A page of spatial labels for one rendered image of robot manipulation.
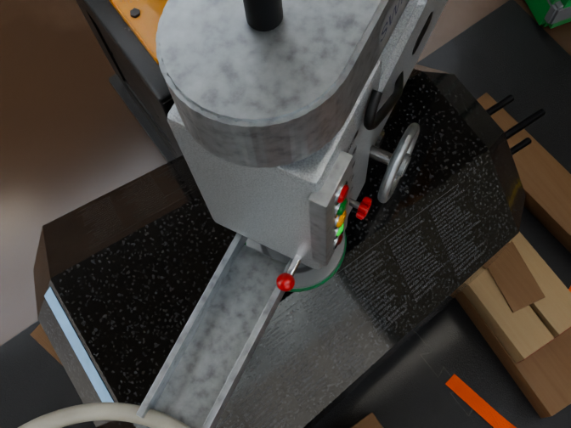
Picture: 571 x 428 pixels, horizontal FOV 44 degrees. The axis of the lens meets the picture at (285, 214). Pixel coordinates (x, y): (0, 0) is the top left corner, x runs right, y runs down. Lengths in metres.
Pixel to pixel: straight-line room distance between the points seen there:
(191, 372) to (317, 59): 0.70
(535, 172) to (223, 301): 1.50
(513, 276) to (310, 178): 1.48
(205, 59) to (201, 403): 0.69
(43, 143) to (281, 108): 2.15
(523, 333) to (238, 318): 1.17
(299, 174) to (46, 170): 1.99
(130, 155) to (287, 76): 1.99
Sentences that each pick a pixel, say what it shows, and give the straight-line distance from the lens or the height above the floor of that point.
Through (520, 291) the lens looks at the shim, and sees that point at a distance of 2.28.
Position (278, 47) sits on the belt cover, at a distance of 0.77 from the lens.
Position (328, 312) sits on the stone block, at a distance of 1.62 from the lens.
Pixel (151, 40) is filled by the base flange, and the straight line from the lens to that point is 1.97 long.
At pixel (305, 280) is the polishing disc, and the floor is 0.92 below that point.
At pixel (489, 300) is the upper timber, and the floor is 0.23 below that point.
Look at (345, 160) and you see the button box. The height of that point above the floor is 1.56.
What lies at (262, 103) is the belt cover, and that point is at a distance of 0.74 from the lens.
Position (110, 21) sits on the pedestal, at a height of 0.74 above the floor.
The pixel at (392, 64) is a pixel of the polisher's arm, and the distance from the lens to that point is 1.13.
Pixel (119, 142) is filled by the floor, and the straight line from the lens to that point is 2.74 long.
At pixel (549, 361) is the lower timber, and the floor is 0.13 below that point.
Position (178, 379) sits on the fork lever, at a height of 1.12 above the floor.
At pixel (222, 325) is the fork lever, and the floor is 1.12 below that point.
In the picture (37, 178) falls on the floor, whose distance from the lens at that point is 2.79.
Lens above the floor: 2.39
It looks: 71 degrees down
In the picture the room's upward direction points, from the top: 9 degrees counter-clockwise
